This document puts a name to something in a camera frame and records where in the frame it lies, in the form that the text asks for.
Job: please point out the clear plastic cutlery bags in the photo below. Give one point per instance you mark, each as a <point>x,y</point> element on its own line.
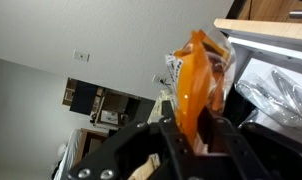
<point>277,95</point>

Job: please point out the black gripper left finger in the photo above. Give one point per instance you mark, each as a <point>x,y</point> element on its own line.
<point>129,148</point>

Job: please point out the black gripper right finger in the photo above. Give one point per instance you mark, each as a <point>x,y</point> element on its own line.
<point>254,152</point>

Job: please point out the wooden kitchen drawer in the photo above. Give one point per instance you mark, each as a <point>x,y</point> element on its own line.
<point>259,46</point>

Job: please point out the orange food packet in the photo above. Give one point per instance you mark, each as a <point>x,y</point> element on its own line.
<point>202,73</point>

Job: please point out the metal cabinet door handle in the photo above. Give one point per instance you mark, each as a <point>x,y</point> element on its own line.
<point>296,14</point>

